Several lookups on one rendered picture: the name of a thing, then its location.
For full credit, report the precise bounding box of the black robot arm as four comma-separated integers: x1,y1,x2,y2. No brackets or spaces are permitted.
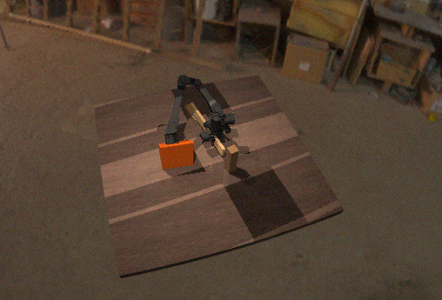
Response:
165,75,235,145

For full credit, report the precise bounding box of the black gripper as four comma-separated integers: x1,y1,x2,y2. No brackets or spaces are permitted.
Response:
199,124,231,143

